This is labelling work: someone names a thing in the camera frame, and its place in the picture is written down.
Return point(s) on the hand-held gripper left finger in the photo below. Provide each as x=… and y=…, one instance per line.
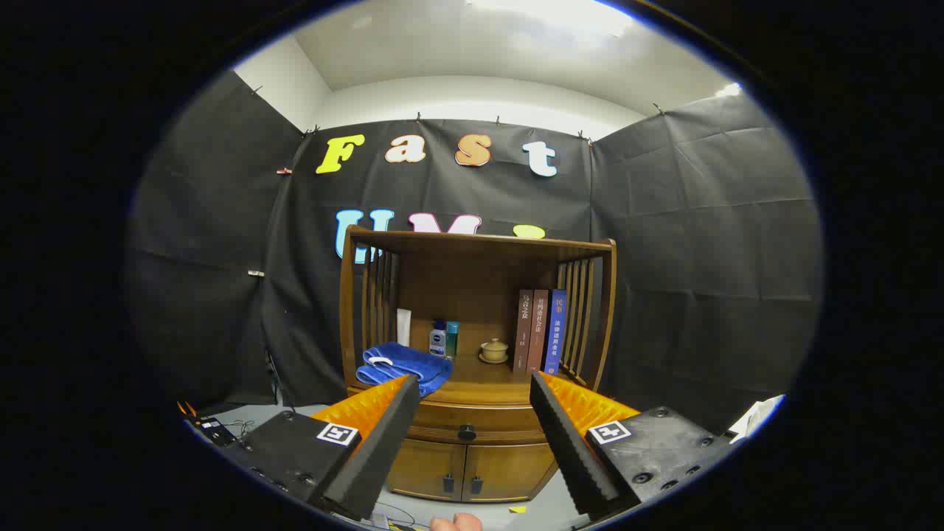
x=383, y=450

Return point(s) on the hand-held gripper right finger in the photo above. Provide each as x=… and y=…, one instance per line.
x=568, y=450

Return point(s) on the wooden drawer with black knob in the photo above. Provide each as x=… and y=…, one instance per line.
x=501, y=420

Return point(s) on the wooden cabinet door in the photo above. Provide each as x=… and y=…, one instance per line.
x=424, y=464
x=509, y=468

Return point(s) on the wooden countertop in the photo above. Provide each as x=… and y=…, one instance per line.
x=479, y=377

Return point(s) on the wooden cabinet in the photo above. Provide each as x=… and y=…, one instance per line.
x=472, y=280

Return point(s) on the yellow black striped tape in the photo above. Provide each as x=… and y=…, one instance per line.
x=394, y=525

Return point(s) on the folded blue towel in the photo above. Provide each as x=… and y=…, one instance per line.
x=402, y=361

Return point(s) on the blue book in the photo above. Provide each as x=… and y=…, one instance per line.
x=554, y=332

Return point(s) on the white bottle with blue cap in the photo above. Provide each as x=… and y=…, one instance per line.
x=437, y=343

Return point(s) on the reddish brown book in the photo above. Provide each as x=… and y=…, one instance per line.
x=538, y=332

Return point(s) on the white tube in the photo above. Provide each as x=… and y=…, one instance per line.
x=404, y=328

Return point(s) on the beige lidded teacup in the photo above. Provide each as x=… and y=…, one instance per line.
x=493, y=350

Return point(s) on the dark brown book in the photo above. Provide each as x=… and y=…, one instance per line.
x=522, y=332

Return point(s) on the teal bottle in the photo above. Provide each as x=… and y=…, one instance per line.
x=452, y=341

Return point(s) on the black device with orange parts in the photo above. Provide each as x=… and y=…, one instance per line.
x=214, y=429

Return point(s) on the white object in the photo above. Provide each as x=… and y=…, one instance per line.
x=756, y=417

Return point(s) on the black backdrop cloth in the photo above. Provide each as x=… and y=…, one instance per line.
x=700, y=258

